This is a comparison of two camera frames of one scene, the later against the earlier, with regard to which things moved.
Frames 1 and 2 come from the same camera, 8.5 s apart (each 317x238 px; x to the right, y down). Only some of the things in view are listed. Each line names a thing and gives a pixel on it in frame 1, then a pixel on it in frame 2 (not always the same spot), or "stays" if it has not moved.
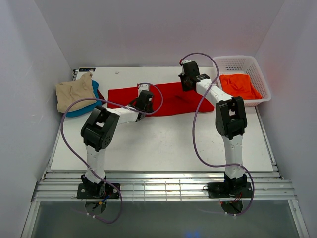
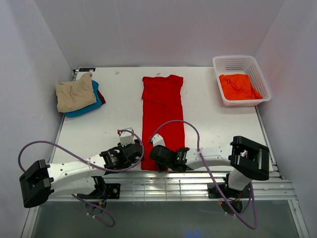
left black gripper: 139,114 → 135,150
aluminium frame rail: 161,186 stays
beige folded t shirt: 69,92 stays
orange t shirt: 239,85 stays
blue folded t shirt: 98,102 stays
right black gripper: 186,83 → 155,153
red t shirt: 168,99 → 162,101
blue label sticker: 86,69 stays
